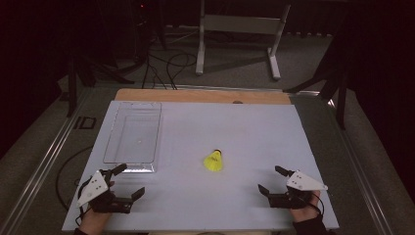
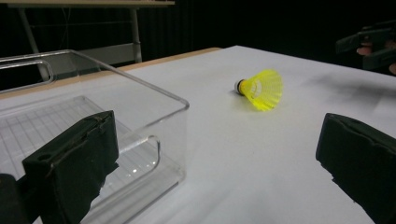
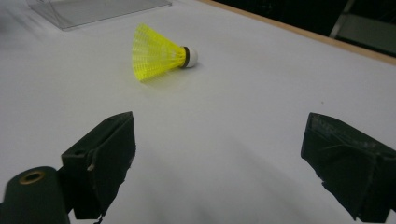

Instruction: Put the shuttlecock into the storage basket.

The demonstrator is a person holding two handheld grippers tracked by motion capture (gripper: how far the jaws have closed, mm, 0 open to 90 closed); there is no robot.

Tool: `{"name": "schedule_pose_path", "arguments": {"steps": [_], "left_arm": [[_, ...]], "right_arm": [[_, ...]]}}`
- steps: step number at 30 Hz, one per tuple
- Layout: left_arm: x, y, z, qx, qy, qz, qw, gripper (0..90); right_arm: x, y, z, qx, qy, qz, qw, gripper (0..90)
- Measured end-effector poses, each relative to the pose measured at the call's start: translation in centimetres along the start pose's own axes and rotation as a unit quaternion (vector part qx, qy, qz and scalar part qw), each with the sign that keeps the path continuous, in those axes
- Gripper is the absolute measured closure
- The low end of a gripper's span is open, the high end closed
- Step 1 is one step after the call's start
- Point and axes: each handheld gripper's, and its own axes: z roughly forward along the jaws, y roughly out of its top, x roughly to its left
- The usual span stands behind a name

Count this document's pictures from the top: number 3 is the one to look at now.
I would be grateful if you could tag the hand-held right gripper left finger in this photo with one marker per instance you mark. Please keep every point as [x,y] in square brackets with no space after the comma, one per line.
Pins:
[102,161]

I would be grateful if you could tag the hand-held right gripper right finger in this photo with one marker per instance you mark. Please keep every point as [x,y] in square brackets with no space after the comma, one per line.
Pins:
[348,165]

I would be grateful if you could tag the yellow plastic shuttlecock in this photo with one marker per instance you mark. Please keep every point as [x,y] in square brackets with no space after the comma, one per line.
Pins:
[155,53]

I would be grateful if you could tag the clear plastic box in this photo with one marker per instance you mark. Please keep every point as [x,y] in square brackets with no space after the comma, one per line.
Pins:
[93,11]

